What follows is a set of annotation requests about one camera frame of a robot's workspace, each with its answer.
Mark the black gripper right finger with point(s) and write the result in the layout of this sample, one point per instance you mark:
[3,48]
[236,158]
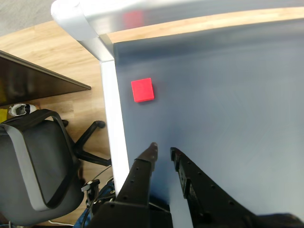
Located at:
[204,194]

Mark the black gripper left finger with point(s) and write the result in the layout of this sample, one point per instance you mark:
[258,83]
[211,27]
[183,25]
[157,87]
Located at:
[140,180]

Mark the red cube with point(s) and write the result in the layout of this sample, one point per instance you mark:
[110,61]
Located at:
[143,90]

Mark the grey and black office chair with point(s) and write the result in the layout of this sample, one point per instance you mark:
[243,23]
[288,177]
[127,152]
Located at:
[47,154]

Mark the white shoe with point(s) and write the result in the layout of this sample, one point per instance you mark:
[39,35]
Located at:
[21,109]

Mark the dark brown desk panel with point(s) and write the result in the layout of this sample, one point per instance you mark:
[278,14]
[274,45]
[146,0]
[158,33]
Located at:
[28,80]

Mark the yellow object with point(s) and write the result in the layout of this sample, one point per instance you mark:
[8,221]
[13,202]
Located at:
[2,115]

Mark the silver metal table frame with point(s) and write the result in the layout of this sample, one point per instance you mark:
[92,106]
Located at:
[111,118]

